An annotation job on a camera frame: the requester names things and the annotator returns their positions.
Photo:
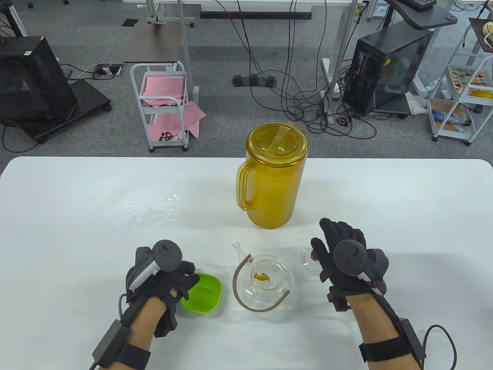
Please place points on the dried chrysanthemum flowers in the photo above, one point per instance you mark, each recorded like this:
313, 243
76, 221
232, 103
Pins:
261, 276

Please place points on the pink paper sheets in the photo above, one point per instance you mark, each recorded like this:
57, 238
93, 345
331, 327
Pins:
161, 86

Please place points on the white utility cart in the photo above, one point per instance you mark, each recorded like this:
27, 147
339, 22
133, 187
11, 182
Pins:
450, 135

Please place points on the person's right forearm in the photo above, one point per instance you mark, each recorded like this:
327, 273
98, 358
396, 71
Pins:
369, 320

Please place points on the brown tray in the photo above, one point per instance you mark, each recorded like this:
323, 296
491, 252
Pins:
477, 42

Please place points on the dark brown side table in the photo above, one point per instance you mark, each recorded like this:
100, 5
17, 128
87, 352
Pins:
154, 42

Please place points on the person's left hand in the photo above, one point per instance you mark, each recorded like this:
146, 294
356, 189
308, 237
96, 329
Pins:
169, 285

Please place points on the white plastic bags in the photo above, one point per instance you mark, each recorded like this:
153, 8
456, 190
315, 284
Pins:
416, 104

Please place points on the blue packet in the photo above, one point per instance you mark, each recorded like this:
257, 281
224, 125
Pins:
450, 117

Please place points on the black keyboard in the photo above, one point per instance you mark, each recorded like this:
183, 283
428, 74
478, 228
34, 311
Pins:
420, 3

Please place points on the yellow plastic pitcher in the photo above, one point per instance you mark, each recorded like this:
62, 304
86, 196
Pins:
269, 192

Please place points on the clear water puddle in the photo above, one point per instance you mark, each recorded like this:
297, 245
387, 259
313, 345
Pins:
154, 210

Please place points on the person's right hand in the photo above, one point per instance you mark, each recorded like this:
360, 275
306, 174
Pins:
339, 235

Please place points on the aluminium pole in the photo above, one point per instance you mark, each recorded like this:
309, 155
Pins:
184, 58

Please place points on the floor socket box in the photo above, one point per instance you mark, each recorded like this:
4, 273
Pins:
109, 70

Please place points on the person's left forearm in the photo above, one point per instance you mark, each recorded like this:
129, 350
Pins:
144, 323

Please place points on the black desk foot bar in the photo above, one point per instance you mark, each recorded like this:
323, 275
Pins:
254, 15

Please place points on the glass teapot lid cork knob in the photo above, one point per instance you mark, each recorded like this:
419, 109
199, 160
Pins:
306, 266

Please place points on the colourful puzzle board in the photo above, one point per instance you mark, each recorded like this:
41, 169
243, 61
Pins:
466, 79

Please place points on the black hand controller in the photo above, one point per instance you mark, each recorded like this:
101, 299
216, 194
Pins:
167, 254
352, 256

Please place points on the green plastic bowl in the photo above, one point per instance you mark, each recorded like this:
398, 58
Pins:
204, 300

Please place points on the yellow round container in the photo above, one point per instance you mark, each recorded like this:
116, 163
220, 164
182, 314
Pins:
481, 93

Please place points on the black keyboard tray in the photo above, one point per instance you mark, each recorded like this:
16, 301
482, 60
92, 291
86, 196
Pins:
427, 17

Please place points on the white rolling cart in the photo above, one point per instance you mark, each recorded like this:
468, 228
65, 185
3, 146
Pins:
163, 110

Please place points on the glass teapot with infuser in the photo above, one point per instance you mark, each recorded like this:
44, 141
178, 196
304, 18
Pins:
265, 293

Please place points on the white desk leg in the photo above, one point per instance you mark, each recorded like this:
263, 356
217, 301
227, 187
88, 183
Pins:
342, 46

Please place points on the black rolling base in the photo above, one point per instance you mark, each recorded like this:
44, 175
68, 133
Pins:
84, 96

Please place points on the black computer tower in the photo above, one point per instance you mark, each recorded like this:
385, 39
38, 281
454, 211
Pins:
385, 69

